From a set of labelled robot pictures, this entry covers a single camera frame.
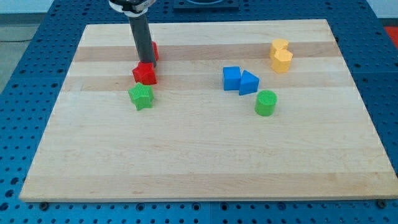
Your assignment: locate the yellow hexagon block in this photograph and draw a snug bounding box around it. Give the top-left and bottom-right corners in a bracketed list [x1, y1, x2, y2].
[271, 49, 293, 73]

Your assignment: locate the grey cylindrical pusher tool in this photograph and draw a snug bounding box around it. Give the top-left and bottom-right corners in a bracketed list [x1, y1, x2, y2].
[129, 14, 157, 66]

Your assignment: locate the red cylinder block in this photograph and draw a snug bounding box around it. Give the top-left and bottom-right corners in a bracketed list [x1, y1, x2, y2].
[152, 41, 159, 62]

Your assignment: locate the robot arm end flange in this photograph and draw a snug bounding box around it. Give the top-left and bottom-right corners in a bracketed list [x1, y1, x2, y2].
[108, 0, 156, 17]

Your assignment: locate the green cylinder block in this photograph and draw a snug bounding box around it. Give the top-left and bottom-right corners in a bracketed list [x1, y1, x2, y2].
[254, 90, 277, 116]

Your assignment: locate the blue cube block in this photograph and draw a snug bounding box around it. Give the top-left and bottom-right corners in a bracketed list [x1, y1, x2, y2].
[223, 67, 241, 91]

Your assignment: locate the wooden board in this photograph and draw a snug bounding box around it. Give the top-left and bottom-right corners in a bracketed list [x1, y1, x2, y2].
[19, 19, 397, 202]

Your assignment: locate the green star block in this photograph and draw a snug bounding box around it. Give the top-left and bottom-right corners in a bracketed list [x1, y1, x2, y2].
[128, 82, 154, 111]

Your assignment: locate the yellow heart block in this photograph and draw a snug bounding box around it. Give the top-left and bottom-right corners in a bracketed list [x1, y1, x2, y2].
[269, 39, 289, 59]

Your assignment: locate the red star block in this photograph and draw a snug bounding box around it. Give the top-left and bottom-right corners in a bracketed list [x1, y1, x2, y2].
[132, 62, 157, 85]

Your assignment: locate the blue triangle block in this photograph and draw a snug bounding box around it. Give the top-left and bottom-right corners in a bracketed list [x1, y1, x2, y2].
[239, 70, 260, 95]

